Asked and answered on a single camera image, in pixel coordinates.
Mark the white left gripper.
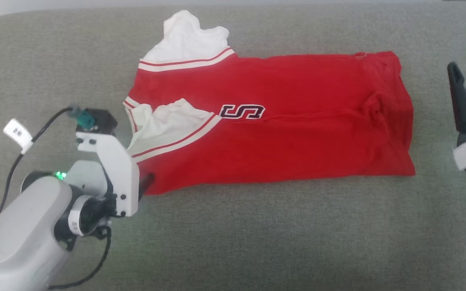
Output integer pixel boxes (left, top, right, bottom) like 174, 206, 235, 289
75, 131, 155, 217

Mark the red and white jersey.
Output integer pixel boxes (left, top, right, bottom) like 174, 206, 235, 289
123, 10, 415, 196

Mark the grey-green fabric sofa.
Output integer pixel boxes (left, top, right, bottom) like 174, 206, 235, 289
0, 3, 466, 291

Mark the thin black cable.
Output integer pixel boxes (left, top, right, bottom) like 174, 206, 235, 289
49, 226, 112, 289
0, 106, 74, 217

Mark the teal cable connector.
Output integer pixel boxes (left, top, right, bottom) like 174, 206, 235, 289
68, 106, 96, 129

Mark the white cable label tag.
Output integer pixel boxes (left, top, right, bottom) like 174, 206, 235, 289
3, 118, 33, 154

